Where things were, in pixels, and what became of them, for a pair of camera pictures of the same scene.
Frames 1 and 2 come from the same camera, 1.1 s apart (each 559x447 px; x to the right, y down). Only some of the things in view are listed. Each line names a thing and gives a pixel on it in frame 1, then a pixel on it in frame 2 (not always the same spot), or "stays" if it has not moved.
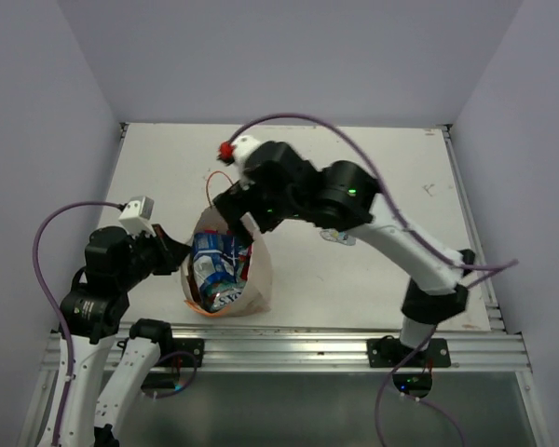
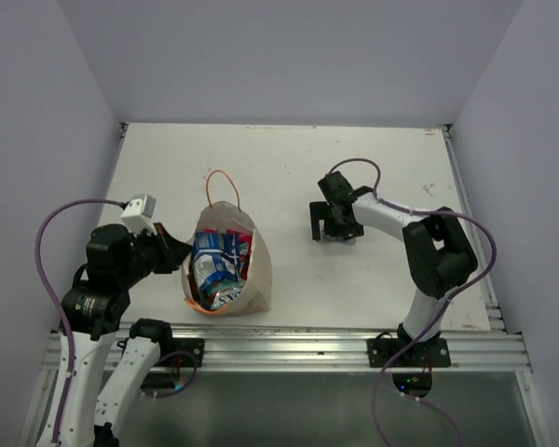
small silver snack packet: [334, 235] stays
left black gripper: [170, 251] stays
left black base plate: [183, 353] stays
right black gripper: [235, 201] to [320, 209]
